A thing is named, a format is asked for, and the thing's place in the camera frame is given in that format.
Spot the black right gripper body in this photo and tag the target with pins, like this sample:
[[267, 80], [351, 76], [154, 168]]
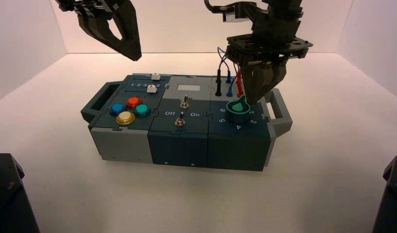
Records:
[[266, 49]]

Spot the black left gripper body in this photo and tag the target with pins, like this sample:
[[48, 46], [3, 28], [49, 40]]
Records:
[[85, 6]]

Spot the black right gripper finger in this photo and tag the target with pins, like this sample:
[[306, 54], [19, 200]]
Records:
[[277, 75], [254, 83]]

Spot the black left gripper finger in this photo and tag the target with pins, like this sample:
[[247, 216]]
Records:
[[98, 30], [129, 22]]

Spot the black knob with green outline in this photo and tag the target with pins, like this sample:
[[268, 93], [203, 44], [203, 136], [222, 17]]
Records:
[[237, 114]]

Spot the white display window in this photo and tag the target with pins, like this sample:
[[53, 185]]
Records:
[[189, 88]]

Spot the red round push button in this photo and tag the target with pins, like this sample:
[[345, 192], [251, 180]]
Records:
[[133, 103]]

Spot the blue round push button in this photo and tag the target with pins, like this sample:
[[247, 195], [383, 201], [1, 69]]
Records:
[[117, 109]]

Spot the teal round push button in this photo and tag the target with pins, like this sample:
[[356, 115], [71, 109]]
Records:
[[142, 110]]

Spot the yellow round push button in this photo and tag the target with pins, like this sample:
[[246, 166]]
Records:
[[125, 118]]

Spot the dark teal grey control box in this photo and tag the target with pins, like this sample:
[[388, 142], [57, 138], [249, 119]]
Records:
[[179, 144]]

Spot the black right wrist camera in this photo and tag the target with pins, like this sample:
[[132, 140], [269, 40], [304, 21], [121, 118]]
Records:
[[241, 11]]

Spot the metal toggle switch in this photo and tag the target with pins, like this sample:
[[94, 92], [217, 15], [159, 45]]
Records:
[[179, 121], [185, 103]]

